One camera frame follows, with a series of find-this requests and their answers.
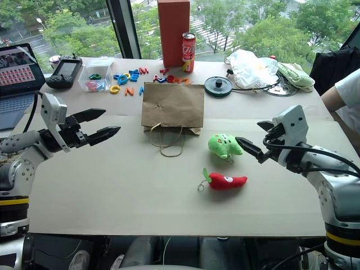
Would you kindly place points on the brown paper bag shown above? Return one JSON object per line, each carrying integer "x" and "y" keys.
{"x": 173, "y": 105}

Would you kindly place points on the round metal plate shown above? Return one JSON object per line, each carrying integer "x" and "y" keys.
{"x": 281, "y": 89}

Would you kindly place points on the black bag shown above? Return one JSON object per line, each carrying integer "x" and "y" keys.
{"x": 332, "y": 64}

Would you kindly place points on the blue letter E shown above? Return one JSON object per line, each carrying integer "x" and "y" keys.
{"x": 134, "y": 77}

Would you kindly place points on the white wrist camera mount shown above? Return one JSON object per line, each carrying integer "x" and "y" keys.
{"x": 294, "y": 126}
{"x": 52, "y": 108}

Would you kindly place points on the light green cloth pouch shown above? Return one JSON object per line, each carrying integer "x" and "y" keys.
{"x": 295, "y": 76}

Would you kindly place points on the red cola can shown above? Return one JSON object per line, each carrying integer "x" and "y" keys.
{"x": 188, "y": 52}

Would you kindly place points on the black handheld controller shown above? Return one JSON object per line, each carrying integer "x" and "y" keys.
{"x": 64, "y": 71}

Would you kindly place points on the red letter T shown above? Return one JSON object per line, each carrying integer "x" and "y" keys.
{"x": 164, "y": 71}

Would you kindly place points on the dark green round disc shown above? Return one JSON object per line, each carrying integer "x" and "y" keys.
{"x": 218, "y": 87}

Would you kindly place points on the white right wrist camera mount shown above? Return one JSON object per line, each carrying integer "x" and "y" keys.
{"x": 294, "y": 126}

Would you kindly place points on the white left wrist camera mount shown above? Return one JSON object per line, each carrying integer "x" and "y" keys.
{"x": 52, "y": 108}

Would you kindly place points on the person white t-shirt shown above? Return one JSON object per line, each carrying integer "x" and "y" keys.
{"x": 351, "y": 95}

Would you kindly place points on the white shoe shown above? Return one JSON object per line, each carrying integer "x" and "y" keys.
{"x": 79, "y": 260}
{"x": 117, "y": 263}

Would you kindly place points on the red letter in box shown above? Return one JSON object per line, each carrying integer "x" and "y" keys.
{"x": 90, "y": 85}

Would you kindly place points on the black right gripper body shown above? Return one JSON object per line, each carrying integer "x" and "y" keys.
{"x": 274, "y": 140}

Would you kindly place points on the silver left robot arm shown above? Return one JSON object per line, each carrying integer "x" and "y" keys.
{"x": 19, "y": 166}

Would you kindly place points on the green plush toy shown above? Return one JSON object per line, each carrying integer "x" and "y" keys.
{"x": 223, "y": 144}

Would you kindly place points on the orange letter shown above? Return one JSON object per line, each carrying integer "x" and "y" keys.
{"x": 183, "y": 81}

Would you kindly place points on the blue letter in box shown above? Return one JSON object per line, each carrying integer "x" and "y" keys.
{"x": 101, "y": 86}

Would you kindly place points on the tall red box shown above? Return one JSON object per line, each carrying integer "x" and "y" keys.
{"x": 173, "y": 31}

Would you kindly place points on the red letter A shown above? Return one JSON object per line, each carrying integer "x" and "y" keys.
{"x": 157, "y": 78}

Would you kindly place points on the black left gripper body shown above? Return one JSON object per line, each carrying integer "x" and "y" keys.
{"x": 74, "y": 135}

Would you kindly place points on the green letter in box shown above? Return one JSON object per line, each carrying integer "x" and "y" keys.
{"x": 95, "y": 76}

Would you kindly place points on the clear plastic box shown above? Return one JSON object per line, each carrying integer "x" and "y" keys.
{"x": 95, "y": 70}

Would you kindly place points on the yellow letter C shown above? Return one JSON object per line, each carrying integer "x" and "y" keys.
{"x": 112, "y": 90}

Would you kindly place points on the person bare forearm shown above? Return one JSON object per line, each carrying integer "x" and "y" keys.
{"x": 334, "y": 104}

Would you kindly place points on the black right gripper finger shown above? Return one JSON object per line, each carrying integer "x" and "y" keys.
{"x": 251, "y": 147}
{"x": 265, "y": 125}

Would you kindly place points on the white plastic bag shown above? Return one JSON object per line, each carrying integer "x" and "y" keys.
{"x": 247, "y": 67}

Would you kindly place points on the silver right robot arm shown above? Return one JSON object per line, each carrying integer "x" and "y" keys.
{"x": 337, "y": 191}

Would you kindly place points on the red chili plush toy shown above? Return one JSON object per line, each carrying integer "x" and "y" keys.
{"x": 227, "y": 181}

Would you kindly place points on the cyan letter Q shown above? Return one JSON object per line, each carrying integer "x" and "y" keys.
{"x": 120, "y": 80}

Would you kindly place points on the black window frame post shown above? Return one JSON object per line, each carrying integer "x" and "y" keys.
{"x": 123, "y": 28}

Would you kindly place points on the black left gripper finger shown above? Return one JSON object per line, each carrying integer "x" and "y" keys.
{"x": 104, "y": 133}
{"x": 91, "y": 114}

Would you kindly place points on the open laptop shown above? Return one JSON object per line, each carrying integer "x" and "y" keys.
{"x": 17, "y": 76}

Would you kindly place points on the red letter M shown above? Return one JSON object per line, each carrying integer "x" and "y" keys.
{"x": 143, "y": 71}

